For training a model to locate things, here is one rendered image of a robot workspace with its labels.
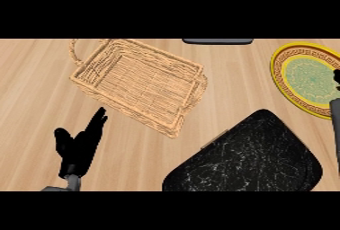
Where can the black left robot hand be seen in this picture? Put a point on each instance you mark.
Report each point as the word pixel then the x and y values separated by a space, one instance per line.
pixel 79 149

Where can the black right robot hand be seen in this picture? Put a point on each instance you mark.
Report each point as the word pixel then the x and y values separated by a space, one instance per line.
pixel 337 80

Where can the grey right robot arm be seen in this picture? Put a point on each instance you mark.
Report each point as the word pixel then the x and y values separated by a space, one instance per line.
pixel 335 131

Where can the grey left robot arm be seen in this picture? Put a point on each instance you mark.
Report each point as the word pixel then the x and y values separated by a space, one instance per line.
pixel 71 183

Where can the yellow and green plate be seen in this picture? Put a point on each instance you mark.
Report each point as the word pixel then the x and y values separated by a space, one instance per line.
pixel 306 78

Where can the wicker basket tray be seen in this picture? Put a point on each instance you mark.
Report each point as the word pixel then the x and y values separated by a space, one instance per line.
pixel 136 85

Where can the dark grey appliance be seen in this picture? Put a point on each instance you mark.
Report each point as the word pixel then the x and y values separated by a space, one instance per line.
pixel 217 41

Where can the black marble cutting board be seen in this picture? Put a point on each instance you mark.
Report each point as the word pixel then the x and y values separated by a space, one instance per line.
pixel 246 155

